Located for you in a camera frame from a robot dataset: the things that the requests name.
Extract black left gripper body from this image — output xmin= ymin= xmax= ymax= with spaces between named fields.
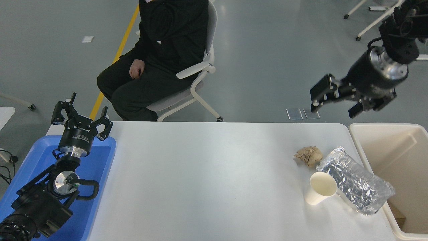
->
xmin=58 ymin=117 xmax=98 ymax=153

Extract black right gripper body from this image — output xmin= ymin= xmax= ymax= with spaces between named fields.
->
xmin=341 ymin=50 xmax=396 ymax=100

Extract white paper cup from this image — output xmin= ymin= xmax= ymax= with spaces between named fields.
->
xmin=304 ymin=172 xmax=338 ymax=206

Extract person's left hand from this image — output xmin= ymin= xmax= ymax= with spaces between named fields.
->
xmin=130 ymin=60 xmax=145 ymax=79

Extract blue plastic tray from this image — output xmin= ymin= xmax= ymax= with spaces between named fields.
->
xmin=0 ymin=135 xmax=117 ymax=241

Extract white leg with castor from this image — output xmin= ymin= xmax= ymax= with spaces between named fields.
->
xmin=0 ymin=92 xmax=36 ymax=111

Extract white wheeled furniture base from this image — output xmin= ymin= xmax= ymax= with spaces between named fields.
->
xmin=344 ymin=0 xmax=405 ymax=41

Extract large pale bin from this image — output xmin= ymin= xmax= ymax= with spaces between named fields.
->
xmin=348 ymin=123 xmax=428 ymax=241

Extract white side table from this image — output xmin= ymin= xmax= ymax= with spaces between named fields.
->
xmin=0 ymin=107 xmax=16 ymax=132

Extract crumpled tan paper ball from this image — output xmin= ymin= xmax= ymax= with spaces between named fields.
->
xmin=294 ymin=146 xmax=323 ymax=167

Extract silver foil tray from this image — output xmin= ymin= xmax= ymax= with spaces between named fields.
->
xmin=316 ymin=146 xmax=396 ymax=216

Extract person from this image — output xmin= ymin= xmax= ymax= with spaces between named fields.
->
xmin=97 ymin=0 xmax=209 ymax=122

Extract white grey office chair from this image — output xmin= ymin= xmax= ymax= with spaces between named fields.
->
xmin=147 ymin=0 xmax=224 ymax=123

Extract black floor cables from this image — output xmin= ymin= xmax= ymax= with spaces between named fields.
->
xmin=0 ymin=149 xmax=19 ymax=185

